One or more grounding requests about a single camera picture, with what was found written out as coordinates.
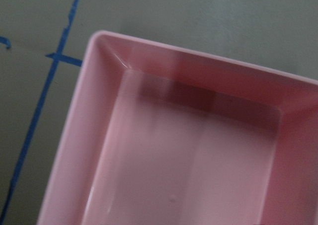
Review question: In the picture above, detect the pink plastic bin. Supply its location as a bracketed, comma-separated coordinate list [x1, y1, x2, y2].
[37, 31, 318, 225]

